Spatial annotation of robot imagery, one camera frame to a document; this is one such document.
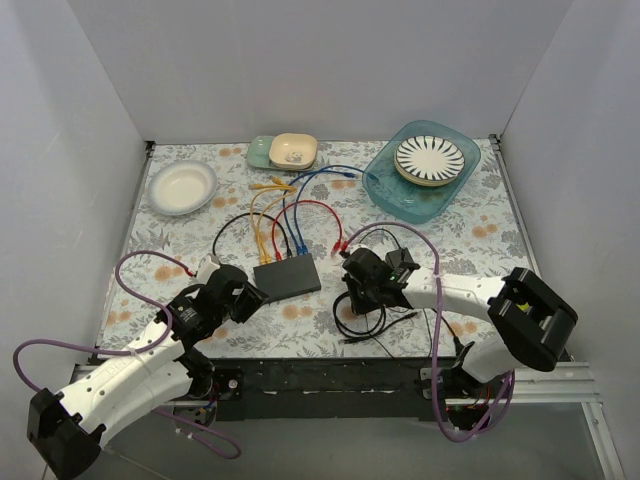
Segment red ethernet cable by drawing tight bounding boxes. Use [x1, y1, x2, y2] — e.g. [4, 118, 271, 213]
[269, 198, 347, 261]

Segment black network switch box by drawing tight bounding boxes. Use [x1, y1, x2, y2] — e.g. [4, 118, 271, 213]
[253, 254, 321, 303]

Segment yellow ethernet cable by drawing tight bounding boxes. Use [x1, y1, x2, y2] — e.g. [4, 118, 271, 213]
[249, 173, 296, 264]
[250, 182, 296, 264]

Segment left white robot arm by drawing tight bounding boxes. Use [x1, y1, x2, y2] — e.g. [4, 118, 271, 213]
[27, 265, 268, 479]

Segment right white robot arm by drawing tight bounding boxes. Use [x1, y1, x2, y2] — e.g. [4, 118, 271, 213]
[342, 247, 578, 398]

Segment floral patterned table mat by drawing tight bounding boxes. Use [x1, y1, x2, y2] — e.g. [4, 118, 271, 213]
[97, 139, 530, 358]

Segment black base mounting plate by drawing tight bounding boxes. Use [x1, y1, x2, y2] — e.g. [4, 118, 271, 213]
[154, 355, 501, 424]

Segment teal transparent plastic tray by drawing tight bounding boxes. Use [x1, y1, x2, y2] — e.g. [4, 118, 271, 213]
[362, 120, 481, 224]

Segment white blue-rimmed bowl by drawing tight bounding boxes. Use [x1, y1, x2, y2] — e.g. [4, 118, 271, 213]
[147, 161, 218, 216]

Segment striped white blue plate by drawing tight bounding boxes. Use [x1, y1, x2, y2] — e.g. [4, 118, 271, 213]
[394, 135, 466, 187]

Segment green square dish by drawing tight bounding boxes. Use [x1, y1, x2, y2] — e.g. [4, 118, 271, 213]
[246, 135, 275, 170]

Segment beige square bowl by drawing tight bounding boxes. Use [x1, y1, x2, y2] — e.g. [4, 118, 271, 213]
[269, 133, 318, 170]

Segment black power adapter cable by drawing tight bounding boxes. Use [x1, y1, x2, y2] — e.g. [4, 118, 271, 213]
[333, 227, 464, 359]

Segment blue ethernet cable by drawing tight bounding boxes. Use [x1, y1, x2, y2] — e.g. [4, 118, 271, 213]
[282, 164, 369, 256]
[289, 172, 357, 256]

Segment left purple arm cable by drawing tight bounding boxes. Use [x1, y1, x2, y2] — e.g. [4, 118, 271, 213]
[12, 249, 201, 396]

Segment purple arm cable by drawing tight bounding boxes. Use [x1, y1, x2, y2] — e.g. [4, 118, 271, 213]
[339, 222, 516, 444]
[12, 249, 201, 396]

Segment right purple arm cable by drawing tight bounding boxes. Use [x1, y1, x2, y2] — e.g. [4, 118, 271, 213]
[339, 222, 516, 444]

